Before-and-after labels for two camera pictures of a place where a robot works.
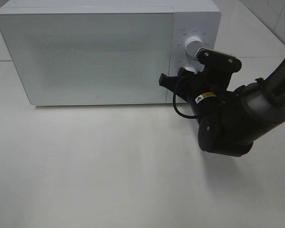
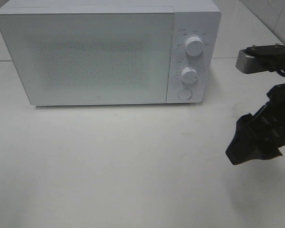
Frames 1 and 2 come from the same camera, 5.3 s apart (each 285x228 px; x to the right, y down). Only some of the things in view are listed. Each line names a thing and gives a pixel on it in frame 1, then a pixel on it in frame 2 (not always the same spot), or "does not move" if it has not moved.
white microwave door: [66, 59] does not move
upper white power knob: [193, 44] does not move
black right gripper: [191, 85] -> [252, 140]
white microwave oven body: [106, 52] does not move
